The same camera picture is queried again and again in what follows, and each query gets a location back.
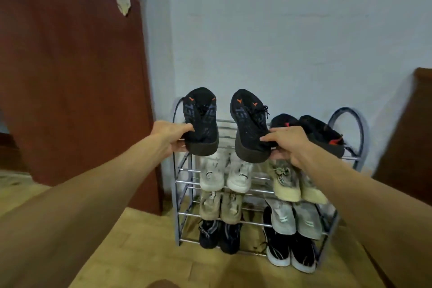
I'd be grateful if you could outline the person's right hand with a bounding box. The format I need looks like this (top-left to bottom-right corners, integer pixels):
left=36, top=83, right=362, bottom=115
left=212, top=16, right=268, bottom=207
left=260, top=126, right=316, bottom=170

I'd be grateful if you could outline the person's left hand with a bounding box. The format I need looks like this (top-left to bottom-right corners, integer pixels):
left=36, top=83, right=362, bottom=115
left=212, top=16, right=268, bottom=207
left=150, top=120, right=195, bottom=160

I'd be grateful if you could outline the beige pink sneaker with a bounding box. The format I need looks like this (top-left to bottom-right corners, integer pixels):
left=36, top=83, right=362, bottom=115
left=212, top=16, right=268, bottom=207
left=298, top=169, right=329, bottom=205
left=266, top=158, right=302, bottom=203

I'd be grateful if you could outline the white ribbed-sole sneaker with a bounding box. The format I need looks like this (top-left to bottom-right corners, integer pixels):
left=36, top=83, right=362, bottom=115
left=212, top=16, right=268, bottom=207
left=226, top=154, right=254, bottom=193
left=199, top=154, right=226, bottom=192

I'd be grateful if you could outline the grey metal shoe rack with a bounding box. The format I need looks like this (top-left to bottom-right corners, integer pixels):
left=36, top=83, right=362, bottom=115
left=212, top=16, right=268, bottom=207
left=170, top=97, right=370, bottom=266

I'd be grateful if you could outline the white knit sneaker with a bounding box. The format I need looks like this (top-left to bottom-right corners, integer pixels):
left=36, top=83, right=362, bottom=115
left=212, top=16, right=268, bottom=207
left=292, top=202, right=323, bottom=240
left=265, top=198, right=297, bottom=235

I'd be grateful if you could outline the black green sneaker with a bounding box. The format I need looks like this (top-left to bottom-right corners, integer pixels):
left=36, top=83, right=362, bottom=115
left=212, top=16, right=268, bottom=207
left=290, top=232, right=317, bottom=274
left=262, top=207, right=292, bottom=267

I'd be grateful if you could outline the black grey patterned sneaker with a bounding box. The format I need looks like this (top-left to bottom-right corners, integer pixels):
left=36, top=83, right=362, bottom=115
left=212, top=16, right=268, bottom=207
left=218, top=222, right=243, bottom=255
left=198, top=219, right=220, bottom=250

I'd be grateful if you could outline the person's left forearm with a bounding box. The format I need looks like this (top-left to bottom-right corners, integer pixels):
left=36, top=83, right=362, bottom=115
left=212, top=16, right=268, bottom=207
left=0, top=139, right=169, bottom=288

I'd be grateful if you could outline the person's right forearm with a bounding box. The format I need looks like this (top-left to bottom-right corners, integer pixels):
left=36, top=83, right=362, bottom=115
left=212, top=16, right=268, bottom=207
left=297, top=149, right=432, bottom=288

